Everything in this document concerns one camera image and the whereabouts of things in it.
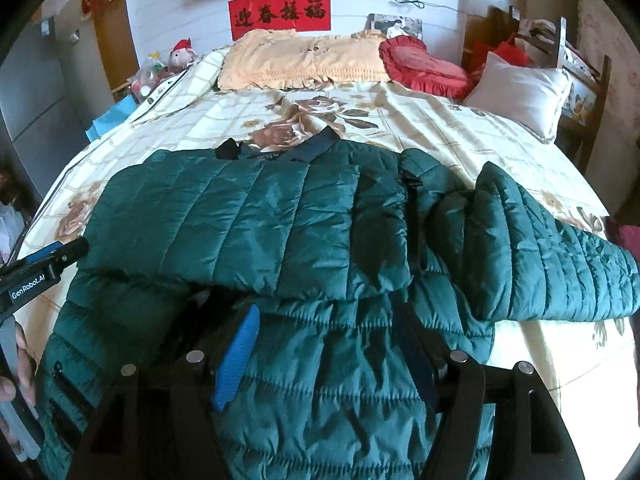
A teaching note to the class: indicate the person's left hand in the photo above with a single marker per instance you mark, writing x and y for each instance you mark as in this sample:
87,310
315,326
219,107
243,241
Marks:
25,360

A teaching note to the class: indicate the white pillow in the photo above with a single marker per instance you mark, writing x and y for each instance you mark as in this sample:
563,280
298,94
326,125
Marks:
520,92

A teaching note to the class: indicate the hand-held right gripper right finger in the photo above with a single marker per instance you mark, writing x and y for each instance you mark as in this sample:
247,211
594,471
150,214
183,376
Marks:
422,365

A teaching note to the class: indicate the framed photo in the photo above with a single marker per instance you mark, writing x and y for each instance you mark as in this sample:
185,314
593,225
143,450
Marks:
395,25

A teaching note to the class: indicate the plush toy with red hat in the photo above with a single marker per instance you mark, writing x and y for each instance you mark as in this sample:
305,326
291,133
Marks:
180,55

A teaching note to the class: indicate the wooden chair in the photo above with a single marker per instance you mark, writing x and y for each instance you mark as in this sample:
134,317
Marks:
557,45

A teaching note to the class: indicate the peach ruffled pillow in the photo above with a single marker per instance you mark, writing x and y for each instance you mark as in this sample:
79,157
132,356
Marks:
300,60

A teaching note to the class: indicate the red heart-shaped pillow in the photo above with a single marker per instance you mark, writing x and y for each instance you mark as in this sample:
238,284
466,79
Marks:
420,67

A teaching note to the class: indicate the pile of household clutter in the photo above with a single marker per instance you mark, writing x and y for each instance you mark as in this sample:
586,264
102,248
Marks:
10,210

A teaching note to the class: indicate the wooden door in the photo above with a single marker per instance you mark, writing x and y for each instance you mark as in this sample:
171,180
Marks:
112,45

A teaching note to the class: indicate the red wall banner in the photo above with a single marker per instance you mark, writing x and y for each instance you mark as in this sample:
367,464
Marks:
280,10

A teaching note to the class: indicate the clear bag of toys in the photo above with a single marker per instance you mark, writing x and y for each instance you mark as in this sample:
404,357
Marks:
147,77

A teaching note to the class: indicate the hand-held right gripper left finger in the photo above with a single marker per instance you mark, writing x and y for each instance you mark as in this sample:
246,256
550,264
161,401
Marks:
237,360

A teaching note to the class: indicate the blue bag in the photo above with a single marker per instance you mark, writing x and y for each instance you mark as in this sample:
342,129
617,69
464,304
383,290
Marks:
112,117

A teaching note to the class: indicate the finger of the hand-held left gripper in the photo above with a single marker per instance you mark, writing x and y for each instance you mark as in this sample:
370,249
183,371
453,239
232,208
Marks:
70,252

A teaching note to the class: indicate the grey wardrobe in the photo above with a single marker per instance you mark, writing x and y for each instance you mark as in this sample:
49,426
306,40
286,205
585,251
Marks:
35,100

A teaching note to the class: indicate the green quilted puffer jacket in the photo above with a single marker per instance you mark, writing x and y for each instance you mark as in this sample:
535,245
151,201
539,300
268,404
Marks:
280,220

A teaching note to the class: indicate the floral cream bedsheet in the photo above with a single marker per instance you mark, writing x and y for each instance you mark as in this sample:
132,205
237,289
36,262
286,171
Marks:
450,110

